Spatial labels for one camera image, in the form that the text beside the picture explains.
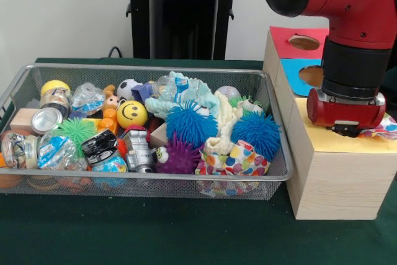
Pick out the dark green table cloth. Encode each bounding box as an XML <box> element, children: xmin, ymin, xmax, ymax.
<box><xmin>0</xmin><ymin>57</ymin><xmax>397</xmax><ymax>265</ymax></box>

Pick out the purple spiky toy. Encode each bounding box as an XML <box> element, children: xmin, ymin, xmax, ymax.
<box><xmin>156</xmin><ymin>131</ymin><xmax>204</xmax><ymax>175</ymax></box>

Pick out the black cable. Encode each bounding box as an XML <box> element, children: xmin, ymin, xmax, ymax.
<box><xmin>107</xmin><ymin>46</ymin><xmax>125</xmax><ymax>59</ymax></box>

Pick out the blue spiky ball with eyes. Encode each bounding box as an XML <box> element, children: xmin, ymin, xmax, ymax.
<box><xmin>166</xmin><ymin>99</ymin><xmax>220</xmax><ymax>148</ymax></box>

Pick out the light blue knitted cloth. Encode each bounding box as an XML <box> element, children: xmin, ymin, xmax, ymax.
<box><xmin>145</xmin><ymin>71</ymin><xmax>221</xmax><ymax>120</ymax></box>

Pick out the green spiky ball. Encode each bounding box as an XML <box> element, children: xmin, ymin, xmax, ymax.
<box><xmin>55</xmin><ymin>117</ymin><xmax>97</xmax><ymax>156</ymax></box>

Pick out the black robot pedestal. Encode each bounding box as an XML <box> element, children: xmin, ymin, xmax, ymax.
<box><xmin>119</xmin><ymin>0</ymin><xmax>251</xmax><ymax>60</ymax></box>

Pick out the silver mesh bin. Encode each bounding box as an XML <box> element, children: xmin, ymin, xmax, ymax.
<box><xmin>0</xmin><ymin>63</ymin><xmax>294</xmax><ymax>201</ymax></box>

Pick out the black and white soccer ball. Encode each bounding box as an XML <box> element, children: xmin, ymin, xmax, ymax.
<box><xmin>117</xmin><ymin>78</ymin><xmax>145</xmax><ymax>104</ymax></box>

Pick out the yellow smiley ball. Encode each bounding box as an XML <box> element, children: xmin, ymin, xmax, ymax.
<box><xmin>116</xmin><ymin>100</ymin><xmax>149</xmax><ymax>129</ymax></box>

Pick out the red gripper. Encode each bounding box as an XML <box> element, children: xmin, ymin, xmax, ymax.
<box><xmin>306</xmin><ymin>88</ymin><xmax>387</xmax><ymax>138</ymax></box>

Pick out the white baseball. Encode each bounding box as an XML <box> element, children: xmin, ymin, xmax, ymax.
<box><xmin>215</xmin><ymin>86</ymin><xmax>242</xmax><ymax>101</ymax></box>

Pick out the cream knitted cloth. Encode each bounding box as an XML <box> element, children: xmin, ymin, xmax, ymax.
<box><xmin>204</xmin><ymin>91</ymin><xmax>249</xmax><ymax>156</ymax></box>

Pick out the wooden box with three holes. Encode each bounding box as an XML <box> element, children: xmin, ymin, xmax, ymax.
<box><xmin>262</xmin><ymin>25</ymin><xmax>397</xmax><ymax>221</ymax></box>

